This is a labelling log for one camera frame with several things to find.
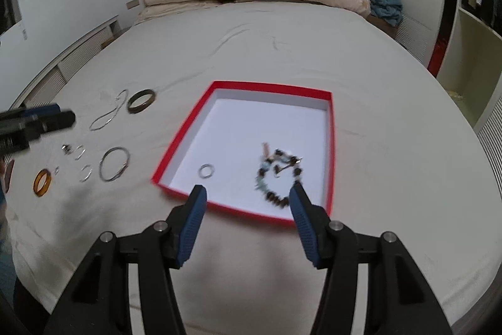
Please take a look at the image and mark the red flat phone case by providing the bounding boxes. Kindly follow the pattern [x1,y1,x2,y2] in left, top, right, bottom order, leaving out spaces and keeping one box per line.
[3,159,15,193]

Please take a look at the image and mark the amber orange bangle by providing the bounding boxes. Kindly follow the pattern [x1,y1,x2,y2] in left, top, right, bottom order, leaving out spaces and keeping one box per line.
[32,168,52,197]

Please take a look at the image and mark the large silver bangle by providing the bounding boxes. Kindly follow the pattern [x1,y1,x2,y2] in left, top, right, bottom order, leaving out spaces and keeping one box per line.
[98,146,131,183]

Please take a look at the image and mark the red shallow cardboard box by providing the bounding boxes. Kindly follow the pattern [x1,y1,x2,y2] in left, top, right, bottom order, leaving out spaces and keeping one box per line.
[152,81,335,226]

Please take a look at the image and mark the dark green jade bangle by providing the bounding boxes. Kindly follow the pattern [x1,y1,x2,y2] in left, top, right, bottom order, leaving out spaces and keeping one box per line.
[127,89,157,114]

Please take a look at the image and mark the white bed sheet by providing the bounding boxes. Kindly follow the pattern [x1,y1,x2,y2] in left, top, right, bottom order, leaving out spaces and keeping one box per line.
[8,3,501,334]

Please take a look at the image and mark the wooden nightstand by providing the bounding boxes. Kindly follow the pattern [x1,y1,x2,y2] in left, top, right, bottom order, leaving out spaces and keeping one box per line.
[367,15,398,39]

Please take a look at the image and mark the blue crumpled towel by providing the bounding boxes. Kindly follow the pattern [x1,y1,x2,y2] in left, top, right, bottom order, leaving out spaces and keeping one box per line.
[369,0,403,27]

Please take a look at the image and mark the cream open shelf unit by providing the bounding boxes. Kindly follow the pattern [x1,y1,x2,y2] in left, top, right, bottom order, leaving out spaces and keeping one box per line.
[436,8,502,132]

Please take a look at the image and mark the thin silver chain necklace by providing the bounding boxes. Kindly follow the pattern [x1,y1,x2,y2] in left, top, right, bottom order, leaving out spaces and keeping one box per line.
[88,88,130,133]

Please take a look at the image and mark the beaded bracelet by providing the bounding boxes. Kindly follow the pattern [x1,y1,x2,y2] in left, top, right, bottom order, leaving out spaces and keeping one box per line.
[254,141,306,209]

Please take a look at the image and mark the white wall cabinet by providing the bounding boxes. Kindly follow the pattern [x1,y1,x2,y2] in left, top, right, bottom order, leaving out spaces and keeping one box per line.
[11,15,122,108]

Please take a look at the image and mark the small silver ring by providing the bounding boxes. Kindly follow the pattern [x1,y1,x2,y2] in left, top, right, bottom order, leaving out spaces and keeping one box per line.
[197,162,216,180]

